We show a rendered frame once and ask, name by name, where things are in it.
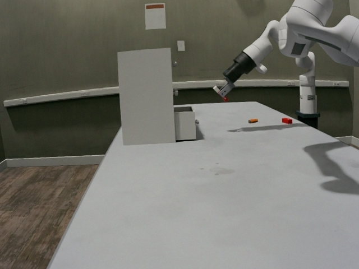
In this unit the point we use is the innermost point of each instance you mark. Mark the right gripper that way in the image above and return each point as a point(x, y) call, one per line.
point(245, 62)

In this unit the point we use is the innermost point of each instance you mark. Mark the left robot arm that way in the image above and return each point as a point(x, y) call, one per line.
point(305, 22)

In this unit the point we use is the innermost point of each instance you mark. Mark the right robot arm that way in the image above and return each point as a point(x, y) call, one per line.
point(308, 99)

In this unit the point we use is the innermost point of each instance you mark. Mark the red eraser with white tip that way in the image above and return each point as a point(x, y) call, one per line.
point(217, 90)

